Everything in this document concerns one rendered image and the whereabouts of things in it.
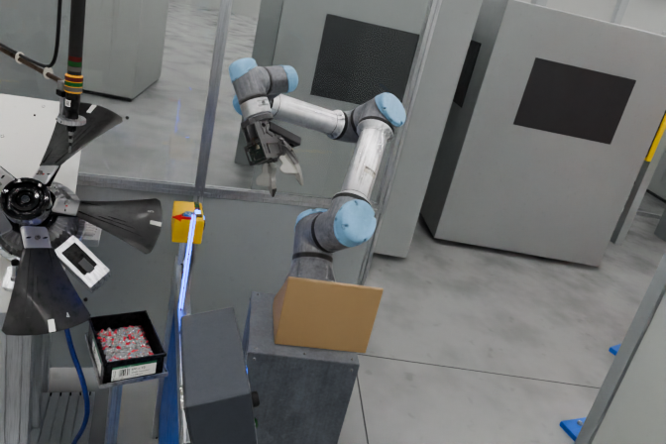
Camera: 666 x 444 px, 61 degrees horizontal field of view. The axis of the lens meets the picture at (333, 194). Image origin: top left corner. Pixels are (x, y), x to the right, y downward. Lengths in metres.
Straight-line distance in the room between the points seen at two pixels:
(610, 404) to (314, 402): 1.10
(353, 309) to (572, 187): 3.95
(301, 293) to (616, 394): 1.23
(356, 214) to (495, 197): 3.62
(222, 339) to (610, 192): 4.66
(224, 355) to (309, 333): 0.50
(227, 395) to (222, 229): 1.60
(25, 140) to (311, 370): 1.16
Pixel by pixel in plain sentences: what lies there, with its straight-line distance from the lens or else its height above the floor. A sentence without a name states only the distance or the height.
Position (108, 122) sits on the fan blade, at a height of 1.41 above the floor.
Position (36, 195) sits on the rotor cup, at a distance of 1.69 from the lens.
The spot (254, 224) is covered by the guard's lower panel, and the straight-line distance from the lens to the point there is 2.57.
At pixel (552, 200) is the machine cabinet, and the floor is 0.59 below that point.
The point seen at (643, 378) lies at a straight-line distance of 2.18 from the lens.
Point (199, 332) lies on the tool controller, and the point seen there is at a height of 1.24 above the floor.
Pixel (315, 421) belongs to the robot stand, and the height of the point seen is 0.79.
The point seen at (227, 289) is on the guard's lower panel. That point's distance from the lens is 2.72.
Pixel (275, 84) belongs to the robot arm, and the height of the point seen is 1.64.
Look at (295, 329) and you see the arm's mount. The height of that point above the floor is 1.05.
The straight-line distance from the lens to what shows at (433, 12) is 2.53.
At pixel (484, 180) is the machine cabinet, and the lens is 4.96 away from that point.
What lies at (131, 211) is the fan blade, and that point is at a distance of 1.75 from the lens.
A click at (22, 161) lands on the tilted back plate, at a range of 2.03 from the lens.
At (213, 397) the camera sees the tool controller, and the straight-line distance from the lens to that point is 1.02.
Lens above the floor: 1.92
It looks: 20 degrees down
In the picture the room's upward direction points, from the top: 13 degrees clockwise
